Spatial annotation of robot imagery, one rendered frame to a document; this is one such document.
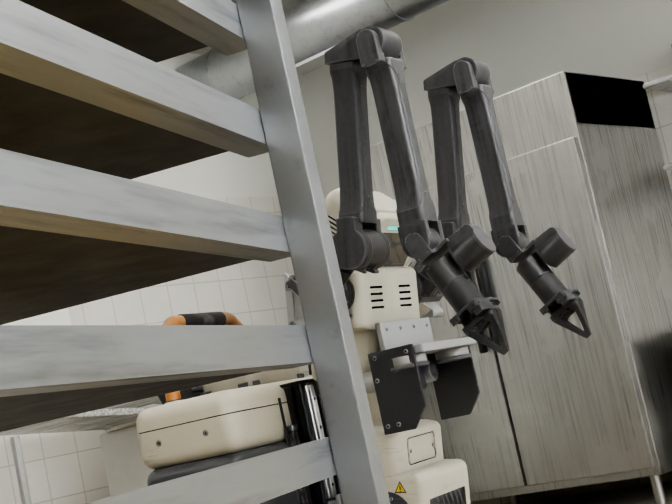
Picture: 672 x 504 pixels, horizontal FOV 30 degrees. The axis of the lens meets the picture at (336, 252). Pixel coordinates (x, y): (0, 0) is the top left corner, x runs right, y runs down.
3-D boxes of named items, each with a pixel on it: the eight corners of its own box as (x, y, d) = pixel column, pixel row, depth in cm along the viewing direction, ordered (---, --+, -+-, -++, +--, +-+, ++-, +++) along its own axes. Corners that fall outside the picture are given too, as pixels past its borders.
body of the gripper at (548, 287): (583, 295, 264) (560, 268, 266) (566, 297, 255) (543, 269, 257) (561, 315, 266) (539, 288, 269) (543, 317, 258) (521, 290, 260)
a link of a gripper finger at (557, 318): (608, 324, 261) (579, 290, 264) (597, 326, 255) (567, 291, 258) (584, 345, 263) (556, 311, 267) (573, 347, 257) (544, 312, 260)
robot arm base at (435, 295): (414, 276, 285) (389, 277, 274) (434, 249, 282) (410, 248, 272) (440, 301, 281) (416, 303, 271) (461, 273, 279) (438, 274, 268)
